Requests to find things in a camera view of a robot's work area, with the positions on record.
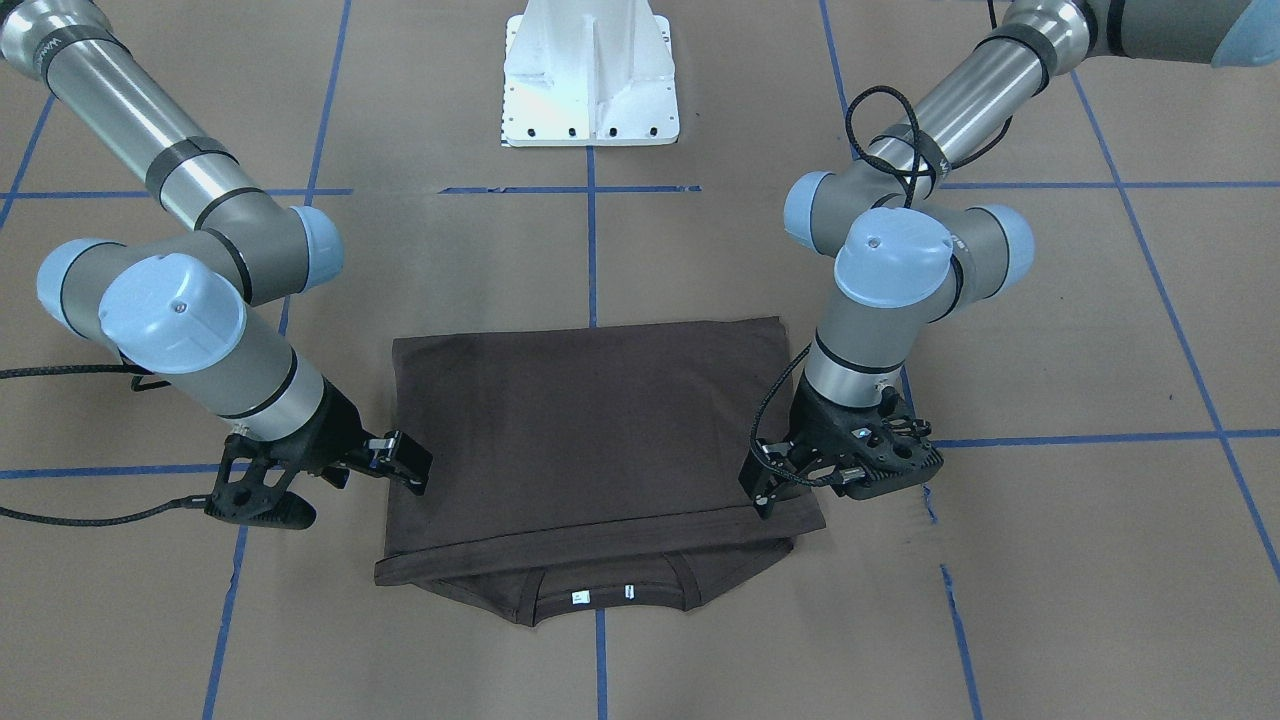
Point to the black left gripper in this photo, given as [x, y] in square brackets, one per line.
[803, 441]

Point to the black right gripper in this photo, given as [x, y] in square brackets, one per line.
[327, 432]

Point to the dark brown t-shirt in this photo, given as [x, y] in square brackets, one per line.
[587, 468]

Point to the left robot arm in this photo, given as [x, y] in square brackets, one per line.
[902, 260]

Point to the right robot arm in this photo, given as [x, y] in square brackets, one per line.
[185, 309]

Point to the white camera pillar base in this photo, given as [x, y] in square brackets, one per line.
[589, 73]

